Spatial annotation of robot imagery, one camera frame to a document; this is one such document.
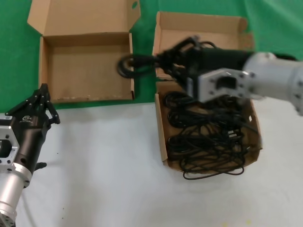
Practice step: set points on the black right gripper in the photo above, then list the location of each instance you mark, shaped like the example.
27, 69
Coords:
217, 59

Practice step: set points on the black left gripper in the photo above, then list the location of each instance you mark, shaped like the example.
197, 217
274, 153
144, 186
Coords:
30, 132

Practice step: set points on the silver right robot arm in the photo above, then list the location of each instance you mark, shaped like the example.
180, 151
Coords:
274, 78

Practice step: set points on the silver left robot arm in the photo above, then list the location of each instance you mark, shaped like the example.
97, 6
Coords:
9, 189

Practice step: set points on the torn-edge open cardboard box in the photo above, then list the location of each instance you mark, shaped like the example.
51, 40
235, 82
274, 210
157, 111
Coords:
213, 28

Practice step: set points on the empty-type open cardboard box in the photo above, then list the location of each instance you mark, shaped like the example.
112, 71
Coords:
90, 66

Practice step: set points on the green tablecloth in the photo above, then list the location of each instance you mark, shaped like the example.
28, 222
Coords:
14, 47

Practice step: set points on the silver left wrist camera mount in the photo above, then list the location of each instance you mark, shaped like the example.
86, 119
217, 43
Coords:
8, 146

